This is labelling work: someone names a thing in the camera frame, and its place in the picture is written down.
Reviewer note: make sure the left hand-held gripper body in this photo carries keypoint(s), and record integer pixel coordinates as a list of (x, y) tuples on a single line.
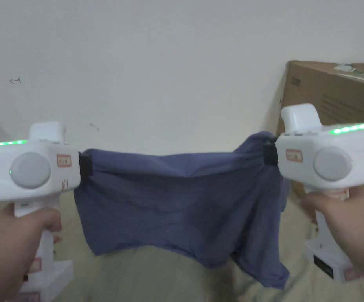
[(43, 163)]

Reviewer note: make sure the person's right hand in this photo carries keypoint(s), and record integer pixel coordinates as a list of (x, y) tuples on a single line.
[(355, 220)]

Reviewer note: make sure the person's left hand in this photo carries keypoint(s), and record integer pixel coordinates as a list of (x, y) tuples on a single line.
[(9, 245)]

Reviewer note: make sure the bed with beige sheet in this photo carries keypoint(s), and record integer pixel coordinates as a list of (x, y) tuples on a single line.
[(169, 276)]

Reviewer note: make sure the dark blue shirt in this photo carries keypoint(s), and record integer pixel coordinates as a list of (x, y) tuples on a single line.
[(182, 207)]

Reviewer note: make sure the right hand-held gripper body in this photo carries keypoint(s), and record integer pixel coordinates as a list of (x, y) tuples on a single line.
[(320, 160)]

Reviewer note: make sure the brown cardboard carton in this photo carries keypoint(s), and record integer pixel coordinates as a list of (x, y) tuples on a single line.
[(333, 91)]

